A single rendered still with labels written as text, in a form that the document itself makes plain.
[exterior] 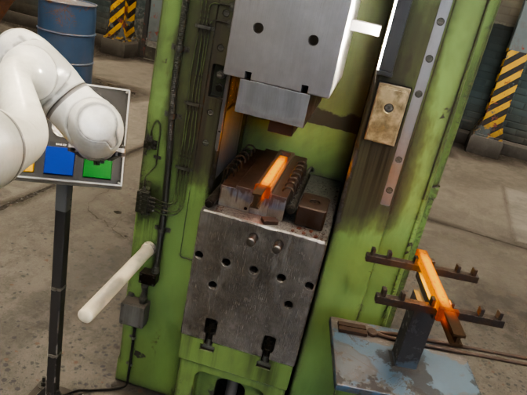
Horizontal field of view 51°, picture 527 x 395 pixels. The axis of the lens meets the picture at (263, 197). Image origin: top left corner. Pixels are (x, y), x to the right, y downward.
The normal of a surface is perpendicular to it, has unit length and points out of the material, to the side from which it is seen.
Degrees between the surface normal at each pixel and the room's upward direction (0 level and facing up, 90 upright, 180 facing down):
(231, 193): 90
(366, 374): 0
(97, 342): 0
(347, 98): 90
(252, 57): 90
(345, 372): 0
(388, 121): 90
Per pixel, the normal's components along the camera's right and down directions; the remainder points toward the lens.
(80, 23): 0.68, 0.40
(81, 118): 0.15, -0.06
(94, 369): 0.19, -0.90
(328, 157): -0.22, 0.34
